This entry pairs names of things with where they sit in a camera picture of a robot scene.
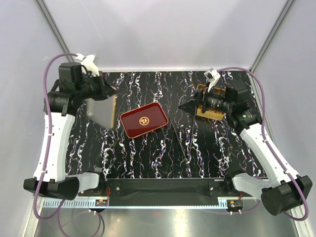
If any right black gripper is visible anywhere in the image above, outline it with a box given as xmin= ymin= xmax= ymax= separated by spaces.
xmin=178 ymin=81 xmax=233 ymax=117

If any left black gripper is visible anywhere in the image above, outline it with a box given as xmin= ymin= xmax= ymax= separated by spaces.
xmin=78 ymin=71 xmax=118 ymax=100

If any gold chocolate box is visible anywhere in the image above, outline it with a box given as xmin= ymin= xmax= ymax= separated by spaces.
xmin=196 ymin=87 xmax=226 ymax=120

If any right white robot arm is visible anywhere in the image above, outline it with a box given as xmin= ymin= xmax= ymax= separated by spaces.
xmin=178 ymin=85 xmax=313 ymax=216

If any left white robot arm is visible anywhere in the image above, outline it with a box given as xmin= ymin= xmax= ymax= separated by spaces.
xmin=23 ymin=72 xmax=117 ymax=200

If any red rectangular tray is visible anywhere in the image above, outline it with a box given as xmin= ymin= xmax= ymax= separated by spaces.
xmin=120 ymin=102 xmax=169 ymax=139

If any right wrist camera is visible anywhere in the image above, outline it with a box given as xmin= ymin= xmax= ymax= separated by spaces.
xmin=204 ymin=68 xmax=221 ymax=92

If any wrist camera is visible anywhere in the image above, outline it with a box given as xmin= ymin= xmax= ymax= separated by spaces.
xmin=204 ymin=68 xmax=221 ymax=92
xmin=73 ymin=53 xmax=101 ymax=77

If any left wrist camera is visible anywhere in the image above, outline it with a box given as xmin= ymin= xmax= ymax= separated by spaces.
xmin=73 ymin=53 xmax=101 ymax=77

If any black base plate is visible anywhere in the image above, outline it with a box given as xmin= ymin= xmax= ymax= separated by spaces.
xmin=95 ymin=177 xmax=244 ymax=199

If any white cable duct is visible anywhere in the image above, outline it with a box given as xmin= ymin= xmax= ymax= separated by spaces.
xmin=43 ymin=197 xmax=245 ymax=209

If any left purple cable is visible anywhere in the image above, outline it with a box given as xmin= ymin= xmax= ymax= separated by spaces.
xmin=33 ymin=53 xmax=104 ymax=237

